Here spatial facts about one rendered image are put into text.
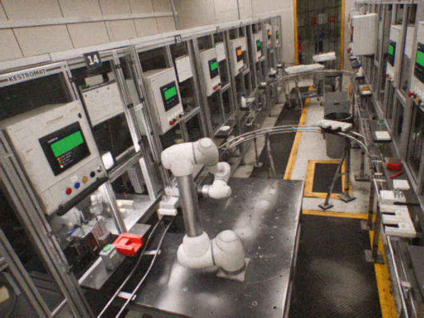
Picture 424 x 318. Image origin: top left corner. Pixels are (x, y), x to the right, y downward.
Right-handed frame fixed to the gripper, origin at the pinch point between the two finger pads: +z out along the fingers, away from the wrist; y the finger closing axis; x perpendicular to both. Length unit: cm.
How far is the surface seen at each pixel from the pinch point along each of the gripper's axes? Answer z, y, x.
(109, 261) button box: 6, 1, 79
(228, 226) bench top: -37.6, -28.0, 5.1
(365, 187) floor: -150, -95, -171
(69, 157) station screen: 16, 62, 70
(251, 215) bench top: -52, -28, -11
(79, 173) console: 18, 50, 66
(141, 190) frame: 35.3, -1.8, 3.5
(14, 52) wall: 377, 121, -190
